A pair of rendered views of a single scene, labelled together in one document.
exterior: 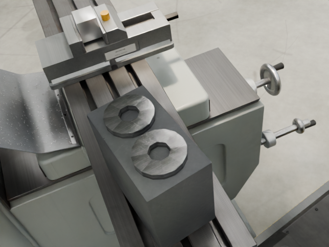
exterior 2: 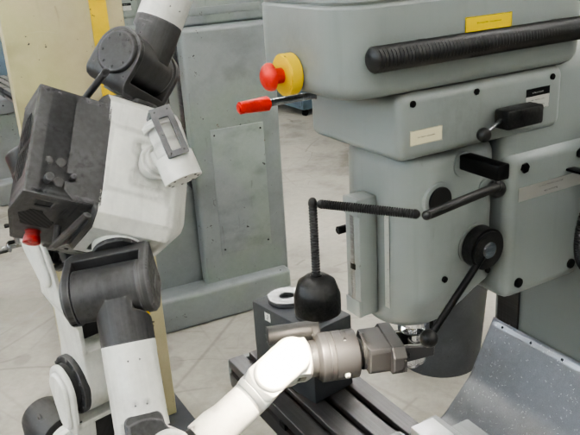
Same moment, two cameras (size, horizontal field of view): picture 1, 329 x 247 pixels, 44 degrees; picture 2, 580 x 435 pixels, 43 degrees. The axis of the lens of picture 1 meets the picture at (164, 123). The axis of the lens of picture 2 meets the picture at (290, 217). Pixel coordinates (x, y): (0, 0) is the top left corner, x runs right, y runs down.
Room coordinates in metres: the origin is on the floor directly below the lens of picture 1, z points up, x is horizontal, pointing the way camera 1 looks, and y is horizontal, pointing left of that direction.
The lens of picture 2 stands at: (1.92, -0.37, 1.94)
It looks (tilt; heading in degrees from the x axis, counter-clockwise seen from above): 21 degrees down; 165
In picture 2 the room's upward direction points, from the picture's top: 4 degrees counter-clockwise
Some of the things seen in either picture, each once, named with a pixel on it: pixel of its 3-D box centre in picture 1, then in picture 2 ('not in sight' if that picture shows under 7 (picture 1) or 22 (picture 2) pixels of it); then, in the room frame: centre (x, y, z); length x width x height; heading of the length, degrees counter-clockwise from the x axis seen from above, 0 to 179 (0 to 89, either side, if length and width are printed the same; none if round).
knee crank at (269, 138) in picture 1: (288, 130); not in sight; (0.84, -0.41, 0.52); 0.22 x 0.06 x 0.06; 104
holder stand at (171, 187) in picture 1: (152, 165); (301, 339); (0.43, 0.04, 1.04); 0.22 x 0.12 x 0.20; 24
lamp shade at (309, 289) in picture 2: not in sight; (317, 292); (0.95, -0.08, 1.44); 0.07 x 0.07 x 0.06
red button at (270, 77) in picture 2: not in sight; (273, 76); (0.90, -0.11, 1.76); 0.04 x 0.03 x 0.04; 14
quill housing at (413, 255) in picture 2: not in sight; (415, 224); (0.84, 0.14, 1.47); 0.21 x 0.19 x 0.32; 14
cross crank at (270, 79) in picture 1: (261, 83); not in sight; (0.96, -0.35, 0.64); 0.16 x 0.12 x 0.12; 104
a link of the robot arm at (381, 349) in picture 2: not in sight; (364, 352); (0.83, 0.04, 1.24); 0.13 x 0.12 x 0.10; 175
